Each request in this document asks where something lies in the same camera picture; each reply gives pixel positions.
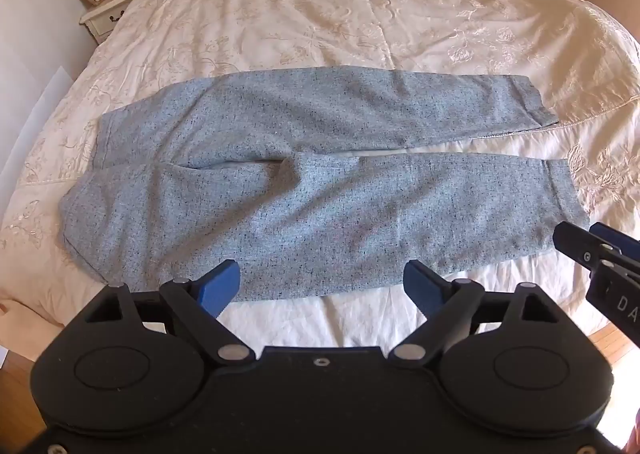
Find cream wooden nightstand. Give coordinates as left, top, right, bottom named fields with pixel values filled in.
left=78, top=0, right=152, bottom=45

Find grey speckled pants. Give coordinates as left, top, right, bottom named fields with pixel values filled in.
left=59, top=64, right=591, bottom=302

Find cream floral bedspread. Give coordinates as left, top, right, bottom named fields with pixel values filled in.
left=0, top=0, right=640, bottom=350

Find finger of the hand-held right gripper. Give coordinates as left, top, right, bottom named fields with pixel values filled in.
left=553, top=221, right=640, bottom=279
left=589, top=222, right=640, bottom=261

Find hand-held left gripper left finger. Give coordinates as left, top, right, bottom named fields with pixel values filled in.
left=85, top=260, right=252, bottom=366

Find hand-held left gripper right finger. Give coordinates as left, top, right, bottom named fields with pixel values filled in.
left=389, top=260, right=559, bottom=368

